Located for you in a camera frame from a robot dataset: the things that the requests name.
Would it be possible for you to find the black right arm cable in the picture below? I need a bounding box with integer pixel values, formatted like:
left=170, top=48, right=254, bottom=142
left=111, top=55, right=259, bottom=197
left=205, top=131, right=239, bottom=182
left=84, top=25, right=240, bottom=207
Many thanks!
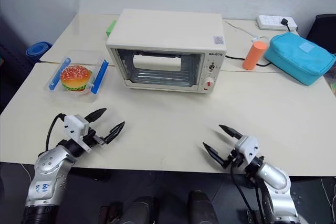
left=230, top=165, right=265, bottom=224

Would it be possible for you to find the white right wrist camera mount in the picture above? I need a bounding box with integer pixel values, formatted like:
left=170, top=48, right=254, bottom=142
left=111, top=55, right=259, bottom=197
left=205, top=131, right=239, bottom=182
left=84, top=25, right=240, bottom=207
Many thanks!
left=234, top=135, right=261, bottom=166

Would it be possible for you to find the teal zip pouch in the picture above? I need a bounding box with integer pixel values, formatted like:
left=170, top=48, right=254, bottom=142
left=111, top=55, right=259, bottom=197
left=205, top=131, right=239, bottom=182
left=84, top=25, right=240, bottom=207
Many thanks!
left=263, top=31, right=336, bottom=87

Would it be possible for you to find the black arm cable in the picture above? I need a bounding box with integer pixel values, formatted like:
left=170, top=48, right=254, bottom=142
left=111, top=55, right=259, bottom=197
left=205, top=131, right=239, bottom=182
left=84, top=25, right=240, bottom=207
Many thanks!
left=230, top=165, right=265, bottom=224
left=45, top=113, right=66, bottom=152

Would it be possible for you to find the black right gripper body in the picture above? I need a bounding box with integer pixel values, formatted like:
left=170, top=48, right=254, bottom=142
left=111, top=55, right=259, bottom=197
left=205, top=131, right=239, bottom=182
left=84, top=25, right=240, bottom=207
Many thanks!
left=223, top=148, right=249, bottom=175

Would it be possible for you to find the clear container with blue clips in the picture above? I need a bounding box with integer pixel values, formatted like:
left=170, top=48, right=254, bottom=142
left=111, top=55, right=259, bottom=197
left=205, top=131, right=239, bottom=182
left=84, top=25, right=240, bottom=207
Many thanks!
left=43, top=49, right=110, bottom=103

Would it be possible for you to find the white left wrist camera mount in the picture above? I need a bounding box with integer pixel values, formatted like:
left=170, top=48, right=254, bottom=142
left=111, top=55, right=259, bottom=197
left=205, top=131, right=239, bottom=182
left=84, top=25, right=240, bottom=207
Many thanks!
left=64, top=114, right=93, bottom=153

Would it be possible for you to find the blue container clip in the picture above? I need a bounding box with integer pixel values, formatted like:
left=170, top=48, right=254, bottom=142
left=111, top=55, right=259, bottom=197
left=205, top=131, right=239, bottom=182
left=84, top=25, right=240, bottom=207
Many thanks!
left=49, top=57, right=72, bottom=90
left=91, top=59, right=109, bottom=95

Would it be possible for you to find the orange cylinder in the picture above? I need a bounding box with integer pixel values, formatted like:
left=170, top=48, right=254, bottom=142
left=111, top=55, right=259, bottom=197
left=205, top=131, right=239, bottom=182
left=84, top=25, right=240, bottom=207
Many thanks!
left=242, top=40, right=268, bottom=71

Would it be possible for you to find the white power strip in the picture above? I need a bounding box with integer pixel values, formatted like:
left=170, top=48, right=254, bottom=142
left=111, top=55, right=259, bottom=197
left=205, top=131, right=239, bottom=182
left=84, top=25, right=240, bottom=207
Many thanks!
left=256, top=15, right=298, bottom=31

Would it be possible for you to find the black chair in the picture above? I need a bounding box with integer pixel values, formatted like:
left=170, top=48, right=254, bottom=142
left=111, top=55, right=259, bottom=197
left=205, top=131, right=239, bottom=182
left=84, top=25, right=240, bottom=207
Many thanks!
left=306, top=14, right=336, bottom=48

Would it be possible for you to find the toy hamburger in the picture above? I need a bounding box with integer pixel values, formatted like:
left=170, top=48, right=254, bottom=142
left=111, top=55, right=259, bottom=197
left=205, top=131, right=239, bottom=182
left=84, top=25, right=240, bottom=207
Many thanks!
left=60, top=65, right=93, bottom=92

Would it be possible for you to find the black power cable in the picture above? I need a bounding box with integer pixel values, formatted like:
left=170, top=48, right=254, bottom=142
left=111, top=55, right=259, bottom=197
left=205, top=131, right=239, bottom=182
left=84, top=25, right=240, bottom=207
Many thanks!
left=225, top=55, right=271, bottom=68

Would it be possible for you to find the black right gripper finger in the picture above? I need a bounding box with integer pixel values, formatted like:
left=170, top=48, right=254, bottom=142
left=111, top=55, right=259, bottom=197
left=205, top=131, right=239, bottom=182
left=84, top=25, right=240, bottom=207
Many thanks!
left=218, top=124, right=243, bottom=140
left=202, top=142, right=228, bottom=168

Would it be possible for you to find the blue rolled mat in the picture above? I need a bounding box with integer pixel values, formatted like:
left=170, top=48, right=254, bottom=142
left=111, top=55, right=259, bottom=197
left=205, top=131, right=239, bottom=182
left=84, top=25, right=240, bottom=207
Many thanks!
left=25, top=41, right=53, bottom=58

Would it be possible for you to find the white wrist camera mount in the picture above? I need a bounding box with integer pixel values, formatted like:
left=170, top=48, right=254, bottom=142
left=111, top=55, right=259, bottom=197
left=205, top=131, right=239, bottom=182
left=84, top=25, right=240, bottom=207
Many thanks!
left=234, top=135, right=261, bottom=166
left=64, top=114, right=93, bottom=153

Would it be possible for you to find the cream toaster oven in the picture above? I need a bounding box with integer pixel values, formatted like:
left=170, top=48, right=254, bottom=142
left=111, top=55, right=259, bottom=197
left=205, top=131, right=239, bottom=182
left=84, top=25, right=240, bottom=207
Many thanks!
left=106, top=8, right=227, bottom=94

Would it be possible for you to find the thin white cable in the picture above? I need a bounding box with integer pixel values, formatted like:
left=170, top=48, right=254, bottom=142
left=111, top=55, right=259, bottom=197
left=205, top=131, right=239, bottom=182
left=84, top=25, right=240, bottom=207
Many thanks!
left=223, top=20, right=271, bottom=42

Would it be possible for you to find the black power plug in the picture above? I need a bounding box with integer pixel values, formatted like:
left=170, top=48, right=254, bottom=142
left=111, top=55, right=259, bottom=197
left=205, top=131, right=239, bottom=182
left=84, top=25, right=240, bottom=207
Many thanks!
left=280, top=18, right=292, bottom=32

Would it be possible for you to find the green box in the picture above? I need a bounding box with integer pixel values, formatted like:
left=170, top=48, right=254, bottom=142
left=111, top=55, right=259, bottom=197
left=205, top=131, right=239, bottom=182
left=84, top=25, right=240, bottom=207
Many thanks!
left=106, top=20, right=118, bottom=37

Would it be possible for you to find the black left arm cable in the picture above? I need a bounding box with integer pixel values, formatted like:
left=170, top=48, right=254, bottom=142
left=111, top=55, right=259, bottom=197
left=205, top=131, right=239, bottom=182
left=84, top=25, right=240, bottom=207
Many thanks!
left=45, top=113, right=66, bottom=152

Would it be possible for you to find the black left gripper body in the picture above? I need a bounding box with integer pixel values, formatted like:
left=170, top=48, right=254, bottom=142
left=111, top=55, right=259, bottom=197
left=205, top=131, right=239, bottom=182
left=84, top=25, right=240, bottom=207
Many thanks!
left=81, top=126, right=106, bottom=150

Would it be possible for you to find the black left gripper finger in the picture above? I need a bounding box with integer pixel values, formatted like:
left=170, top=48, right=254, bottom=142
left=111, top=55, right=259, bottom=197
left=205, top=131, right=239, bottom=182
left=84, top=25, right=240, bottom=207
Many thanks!
left=84, top=108, right=108, bottom=124
left=102, top=121, right=125, bottom=145

